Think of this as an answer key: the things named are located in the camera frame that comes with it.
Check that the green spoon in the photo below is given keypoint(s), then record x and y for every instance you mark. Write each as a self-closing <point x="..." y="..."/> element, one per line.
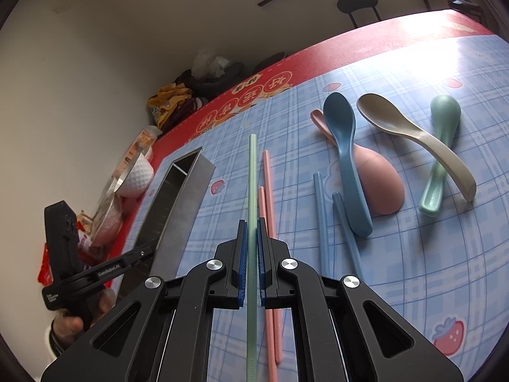
<point x="444" y="111"/>

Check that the green chopstick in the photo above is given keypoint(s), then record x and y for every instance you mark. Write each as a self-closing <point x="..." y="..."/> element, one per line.
<point x="251" y="191"/>

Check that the metal utensil box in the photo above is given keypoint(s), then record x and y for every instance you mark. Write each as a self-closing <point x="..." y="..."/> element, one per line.
<point x="187" y="207"/>

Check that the pink spoon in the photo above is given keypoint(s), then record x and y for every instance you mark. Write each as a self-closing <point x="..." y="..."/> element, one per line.
<point x="377" y="183"/>

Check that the black cooker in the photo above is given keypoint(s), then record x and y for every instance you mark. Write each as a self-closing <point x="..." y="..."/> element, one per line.
<point x="465" y="6"/>

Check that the red packet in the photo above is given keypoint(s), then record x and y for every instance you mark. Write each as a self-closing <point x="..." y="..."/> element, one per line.
<point x="45" y="272"/>

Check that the blue plaid mat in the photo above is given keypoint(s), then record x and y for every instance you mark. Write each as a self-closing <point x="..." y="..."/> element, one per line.
<point x="397" y="266"/>

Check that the clear plastic bag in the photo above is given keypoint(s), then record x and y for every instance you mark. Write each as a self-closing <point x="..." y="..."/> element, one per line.
<point x="208" y="63"/>

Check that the person's left forearm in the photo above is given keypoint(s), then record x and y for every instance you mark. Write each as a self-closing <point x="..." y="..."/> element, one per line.
<point x="53" y="344"/>

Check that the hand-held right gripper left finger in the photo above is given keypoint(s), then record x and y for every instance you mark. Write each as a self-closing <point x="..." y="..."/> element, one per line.
<point x="241" y="262"/>

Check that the beige spoon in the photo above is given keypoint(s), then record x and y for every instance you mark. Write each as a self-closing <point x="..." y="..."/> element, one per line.
<point x="381" y="113"/>

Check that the yellow garment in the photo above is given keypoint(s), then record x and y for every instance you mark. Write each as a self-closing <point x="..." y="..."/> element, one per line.
<point x="167" y="99"/>

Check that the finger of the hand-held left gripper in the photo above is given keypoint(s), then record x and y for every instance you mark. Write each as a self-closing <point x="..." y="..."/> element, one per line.
<point x="141" y="252"/>

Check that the white bowl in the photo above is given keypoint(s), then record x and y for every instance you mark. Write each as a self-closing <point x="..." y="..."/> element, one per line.
<point x="137" y="177"/>

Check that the black basin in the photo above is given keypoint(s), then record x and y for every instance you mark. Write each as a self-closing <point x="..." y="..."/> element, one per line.
<point x="222" y="83"/>

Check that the black round stool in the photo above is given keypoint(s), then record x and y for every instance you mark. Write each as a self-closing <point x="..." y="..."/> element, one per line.
<point x="358" y="2"/>

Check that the black trash can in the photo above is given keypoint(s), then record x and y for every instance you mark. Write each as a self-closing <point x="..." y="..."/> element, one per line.
<point x="272" y="60"/>

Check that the person's left hand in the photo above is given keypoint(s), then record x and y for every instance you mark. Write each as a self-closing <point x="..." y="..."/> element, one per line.
<point x="65" y="326"/>

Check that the blue spoon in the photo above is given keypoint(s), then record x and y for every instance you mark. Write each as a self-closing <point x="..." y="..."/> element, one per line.
<point x="338" y="115"/>

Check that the plastic-wrapped bowl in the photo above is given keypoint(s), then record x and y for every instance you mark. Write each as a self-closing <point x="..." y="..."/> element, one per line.
<point x="107" y="223"/>

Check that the maroon clothes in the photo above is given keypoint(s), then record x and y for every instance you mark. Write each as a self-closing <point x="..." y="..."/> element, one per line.
<point x="185" y="111"/>

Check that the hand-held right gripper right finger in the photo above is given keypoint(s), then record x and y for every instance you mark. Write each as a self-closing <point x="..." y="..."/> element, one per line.
<point x="261" y="262"/>

